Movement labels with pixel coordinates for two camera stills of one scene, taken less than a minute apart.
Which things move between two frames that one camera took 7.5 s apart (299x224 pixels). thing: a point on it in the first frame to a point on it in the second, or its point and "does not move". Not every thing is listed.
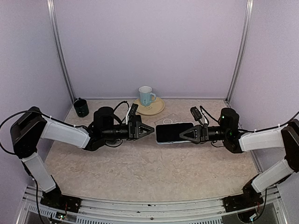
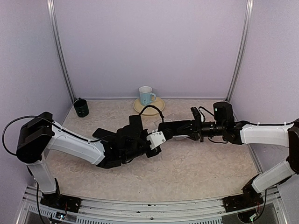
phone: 175,142 to 180,137
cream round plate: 155,107 does not move
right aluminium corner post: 243,49 does not move
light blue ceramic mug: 146,96 does not move
